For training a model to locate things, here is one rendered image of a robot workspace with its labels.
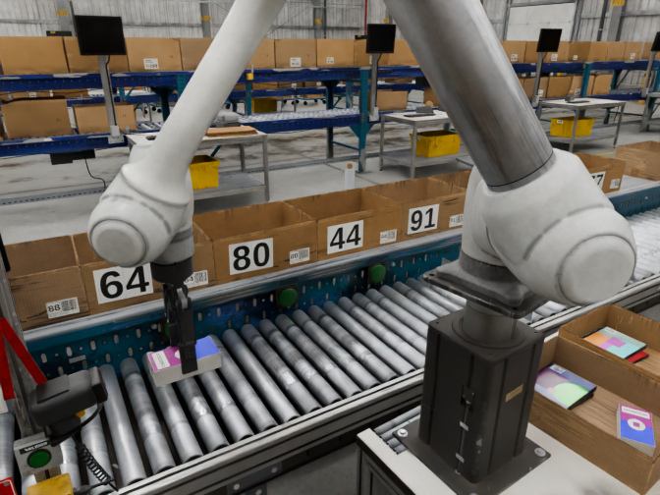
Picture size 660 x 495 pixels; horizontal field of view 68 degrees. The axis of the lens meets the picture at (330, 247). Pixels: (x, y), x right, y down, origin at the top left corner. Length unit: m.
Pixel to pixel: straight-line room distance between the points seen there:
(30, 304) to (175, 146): 0.99
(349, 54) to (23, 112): 3.96
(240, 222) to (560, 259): 1.46
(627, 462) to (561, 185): 0.75
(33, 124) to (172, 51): 1.65
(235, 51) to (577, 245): 0.54
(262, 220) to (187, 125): 1.32
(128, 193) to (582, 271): 0.61
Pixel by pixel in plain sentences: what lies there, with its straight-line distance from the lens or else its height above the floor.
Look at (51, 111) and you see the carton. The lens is 5.76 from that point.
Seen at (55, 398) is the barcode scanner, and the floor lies 1.08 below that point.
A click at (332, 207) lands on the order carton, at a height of 0.98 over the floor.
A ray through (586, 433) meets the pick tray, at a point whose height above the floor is 0.82.
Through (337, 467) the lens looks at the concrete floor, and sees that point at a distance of 2.25.
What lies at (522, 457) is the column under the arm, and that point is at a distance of 1.30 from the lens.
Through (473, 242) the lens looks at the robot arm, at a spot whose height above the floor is 1.29.
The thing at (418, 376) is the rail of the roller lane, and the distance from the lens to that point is 1.49.
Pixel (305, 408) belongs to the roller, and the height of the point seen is 0.74.
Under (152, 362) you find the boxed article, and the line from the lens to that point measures 1.04.
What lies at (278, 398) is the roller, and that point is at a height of 0.75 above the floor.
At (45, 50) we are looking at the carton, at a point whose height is 1.60.
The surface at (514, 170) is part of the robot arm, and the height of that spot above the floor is 1.48.
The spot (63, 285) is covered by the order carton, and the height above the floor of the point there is 1.00.
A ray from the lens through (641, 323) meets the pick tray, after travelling 1.84.
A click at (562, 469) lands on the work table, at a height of 0.75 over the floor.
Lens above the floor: 1.63
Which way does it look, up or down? 22 degrees down
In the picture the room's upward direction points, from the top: straight up
